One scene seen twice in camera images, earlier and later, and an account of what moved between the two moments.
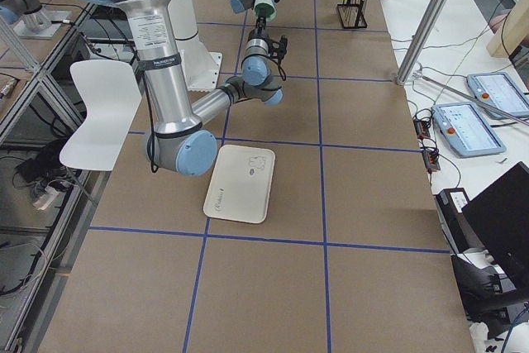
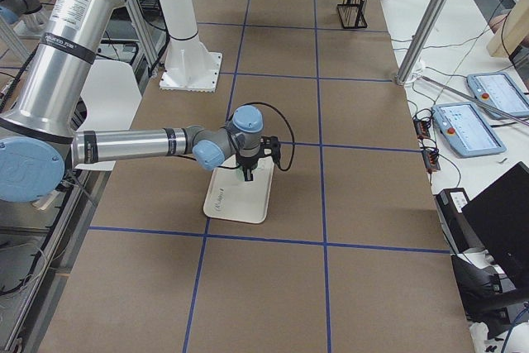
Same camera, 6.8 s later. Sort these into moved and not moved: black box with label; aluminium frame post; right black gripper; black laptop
Moved: right black gripper
Not moved: black laptop; black box with label; aluminium frame post
